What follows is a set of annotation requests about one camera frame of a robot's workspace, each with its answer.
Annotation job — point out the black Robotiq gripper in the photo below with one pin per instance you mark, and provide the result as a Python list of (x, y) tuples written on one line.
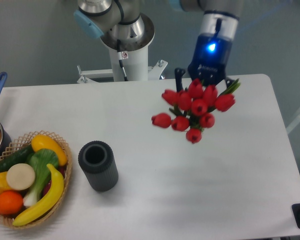
[(209, 62)]

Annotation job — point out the red tulip bouquet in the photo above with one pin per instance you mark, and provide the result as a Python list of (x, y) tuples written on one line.
[(193, 108)]

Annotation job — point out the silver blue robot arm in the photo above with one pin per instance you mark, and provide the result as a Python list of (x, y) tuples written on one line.
[(97, 17)]

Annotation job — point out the dark grey ribbed vase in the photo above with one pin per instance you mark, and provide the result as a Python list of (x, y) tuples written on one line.
[(97, 161)]

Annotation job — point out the red fruit in basket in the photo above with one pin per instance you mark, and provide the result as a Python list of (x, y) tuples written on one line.
[(62, 170)]

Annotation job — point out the yellow squash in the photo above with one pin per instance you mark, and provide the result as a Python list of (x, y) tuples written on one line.
[(46, 142)]

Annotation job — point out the yellow banana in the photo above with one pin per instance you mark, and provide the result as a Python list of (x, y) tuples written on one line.
[(46, 203)]

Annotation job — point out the green bok choy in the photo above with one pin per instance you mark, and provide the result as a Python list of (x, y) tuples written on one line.
[(38, 162)]

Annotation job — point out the woven wicker basket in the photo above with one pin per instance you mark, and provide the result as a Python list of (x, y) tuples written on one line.
[(22, 142)]

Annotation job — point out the green cucumber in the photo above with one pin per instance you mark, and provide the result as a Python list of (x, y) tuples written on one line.
[(18, 157)]

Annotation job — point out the beige round disc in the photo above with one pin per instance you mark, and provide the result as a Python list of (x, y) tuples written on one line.
[(20, 176)]

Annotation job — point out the orange fruit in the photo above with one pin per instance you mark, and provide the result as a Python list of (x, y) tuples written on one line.
[(11, 202)]

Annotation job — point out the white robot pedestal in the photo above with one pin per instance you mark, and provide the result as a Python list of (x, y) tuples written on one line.
[(128, 50)]

